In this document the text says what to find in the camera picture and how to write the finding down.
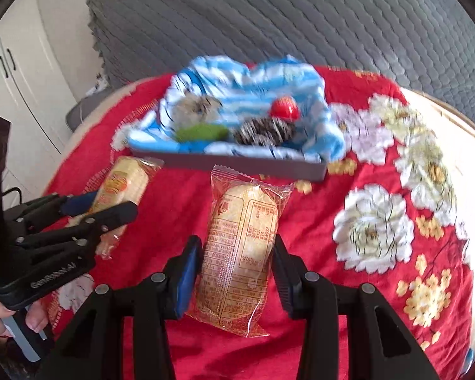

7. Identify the white sheer scrunchie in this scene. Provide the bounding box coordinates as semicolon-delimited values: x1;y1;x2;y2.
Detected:
170;94;224;129

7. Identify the grey cushion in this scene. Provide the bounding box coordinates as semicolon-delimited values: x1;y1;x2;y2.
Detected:
65;87;117;132

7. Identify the blue striped cartoon cloth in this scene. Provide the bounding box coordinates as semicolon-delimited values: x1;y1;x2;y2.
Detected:
124;54;347;163

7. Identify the grey quilted cover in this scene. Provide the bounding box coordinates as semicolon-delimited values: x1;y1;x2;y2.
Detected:
85;0;475;135

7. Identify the red floral blanket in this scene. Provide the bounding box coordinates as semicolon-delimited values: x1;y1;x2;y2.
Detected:
43;65;475;380

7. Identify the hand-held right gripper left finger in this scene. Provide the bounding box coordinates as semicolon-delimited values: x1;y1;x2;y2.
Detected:
35;235;202;380

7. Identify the green fuzzy scrunchie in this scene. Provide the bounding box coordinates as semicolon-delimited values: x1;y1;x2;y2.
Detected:
176;123;230;143

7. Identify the clear-wrapped cracker packet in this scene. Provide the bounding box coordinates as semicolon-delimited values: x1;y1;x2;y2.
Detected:
185;164;295;339

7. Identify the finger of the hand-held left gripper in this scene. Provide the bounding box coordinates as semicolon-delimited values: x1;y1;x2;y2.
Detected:
16;201;139;255
8;191;99;228

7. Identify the grey tray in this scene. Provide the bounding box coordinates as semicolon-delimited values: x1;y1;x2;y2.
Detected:
129;144;328;183

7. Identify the yellow snack packet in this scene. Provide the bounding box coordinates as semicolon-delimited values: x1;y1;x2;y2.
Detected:
65;156;165;261

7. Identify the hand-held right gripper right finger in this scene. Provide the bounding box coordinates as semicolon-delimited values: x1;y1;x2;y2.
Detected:
273;233;440;380

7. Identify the person's left hand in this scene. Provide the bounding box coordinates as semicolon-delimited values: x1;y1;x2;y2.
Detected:
0;300;49;338

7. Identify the leopard print scrunchie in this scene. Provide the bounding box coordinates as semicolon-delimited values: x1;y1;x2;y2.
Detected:
233;117;297;147

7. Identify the white wardrobe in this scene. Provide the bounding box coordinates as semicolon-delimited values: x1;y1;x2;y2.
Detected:
0;0;93;202

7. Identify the red egg-shaped toy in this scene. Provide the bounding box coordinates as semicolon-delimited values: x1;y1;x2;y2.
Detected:
270;97;301;121

